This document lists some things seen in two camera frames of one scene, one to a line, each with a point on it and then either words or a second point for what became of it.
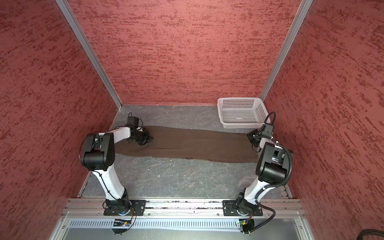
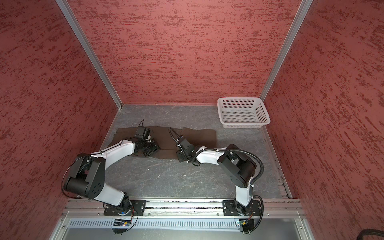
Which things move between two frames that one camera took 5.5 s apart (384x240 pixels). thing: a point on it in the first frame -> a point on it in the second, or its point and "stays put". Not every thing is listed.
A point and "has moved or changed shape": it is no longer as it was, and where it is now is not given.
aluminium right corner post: (298, 21) stays put
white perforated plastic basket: (241, 112) stays put
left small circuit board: (118, 223) stays put
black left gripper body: (142, 137) -> (149, 147)
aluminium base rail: (94, 208) stays put
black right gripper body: (252, 136) -> (182, 157)
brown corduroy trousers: (203, 143) has moved or changed shape
